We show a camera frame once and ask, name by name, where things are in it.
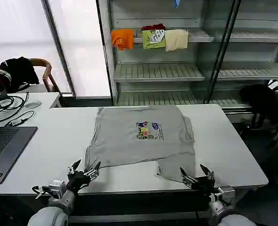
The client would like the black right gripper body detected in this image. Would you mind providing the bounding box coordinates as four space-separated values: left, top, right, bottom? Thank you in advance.
190 176 216 195

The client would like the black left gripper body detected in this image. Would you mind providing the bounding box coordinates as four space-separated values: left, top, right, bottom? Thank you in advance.
66 170 93 193

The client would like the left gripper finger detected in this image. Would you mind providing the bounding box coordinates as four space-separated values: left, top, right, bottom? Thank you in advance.
67 159 82 175
83 161 102 181

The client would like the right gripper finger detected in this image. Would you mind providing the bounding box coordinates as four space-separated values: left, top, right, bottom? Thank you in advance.
199 164 215 180
180 167 198 188

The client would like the grey printed t-shirt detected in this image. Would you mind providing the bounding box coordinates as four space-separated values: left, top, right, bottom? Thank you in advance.
84 105 196 183

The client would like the dark grey open laptop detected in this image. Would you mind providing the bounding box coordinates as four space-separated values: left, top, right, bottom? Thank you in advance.
0 119 38 185

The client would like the grey computer mouse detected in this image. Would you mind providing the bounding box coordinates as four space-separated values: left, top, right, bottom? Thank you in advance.
24 100 42 110

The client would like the black garment heap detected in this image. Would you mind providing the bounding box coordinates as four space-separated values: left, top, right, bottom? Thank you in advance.
238 84 278 130

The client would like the brown wooden chair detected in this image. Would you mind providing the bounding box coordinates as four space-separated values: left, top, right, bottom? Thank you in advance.
0 58 62 95

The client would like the black jacket with white stripes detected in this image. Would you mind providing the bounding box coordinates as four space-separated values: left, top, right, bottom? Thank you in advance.
0 56 40 94

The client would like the grey metal shelf rack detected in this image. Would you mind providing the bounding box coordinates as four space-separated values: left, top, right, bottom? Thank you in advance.
95 0 278 114

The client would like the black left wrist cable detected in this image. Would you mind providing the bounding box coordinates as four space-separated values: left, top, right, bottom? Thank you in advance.
31 185 50 200

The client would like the black cable with silver adapter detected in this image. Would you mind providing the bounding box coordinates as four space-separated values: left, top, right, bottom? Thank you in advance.
0 110 36 127

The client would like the coiled black cable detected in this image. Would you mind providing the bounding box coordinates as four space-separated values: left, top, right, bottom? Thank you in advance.
0 92 30 113

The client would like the grey window frame post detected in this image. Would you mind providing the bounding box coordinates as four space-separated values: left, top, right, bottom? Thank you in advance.
40 0 77 97

